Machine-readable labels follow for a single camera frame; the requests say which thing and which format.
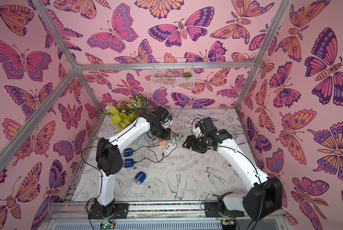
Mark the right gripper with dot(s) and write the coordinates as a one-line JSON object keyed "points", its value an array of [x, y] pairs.
{"points": [[193, 141]]}

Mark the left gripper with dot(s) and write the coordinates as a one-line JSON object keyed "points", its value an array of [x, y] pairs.
{"points": [[167, 135]]}

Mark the orange power strip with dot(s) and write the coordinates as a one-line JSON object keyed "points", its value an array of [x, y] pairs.
{"points": [[164, 143]]}

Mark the white power strip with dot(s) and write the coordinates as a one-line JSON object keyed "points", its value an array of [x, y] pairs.
{"points": [[170, 147]]}

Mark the blue clip bottom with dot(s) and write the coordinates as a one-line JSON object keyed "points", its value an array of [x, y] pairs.
{"points": [[140, 178]]}

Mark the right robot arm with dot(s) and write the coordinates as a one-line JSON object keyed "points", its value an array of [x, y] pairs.
{"points": [[264, 194]]}

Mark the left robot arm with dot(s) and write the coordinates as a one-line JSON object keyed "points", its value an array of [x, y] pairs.
{"points": [[110, 158]]}

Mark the potted green plant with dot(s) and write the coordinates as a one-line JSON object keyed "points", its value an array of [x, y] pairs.
{"points": [[124, 113]]}

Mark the small succulent in basket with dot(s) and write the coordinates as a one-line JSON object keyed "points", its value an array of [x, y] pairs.
{"points": [[187, 75]]}

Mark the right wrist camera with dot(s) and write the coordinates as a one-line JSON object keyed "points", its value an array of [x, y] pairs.
{"points": [[197, 131]]}

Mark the white wire basket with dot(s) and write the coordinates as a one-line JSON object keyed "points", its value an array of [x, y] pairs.
{"points": [[168, 73]]}

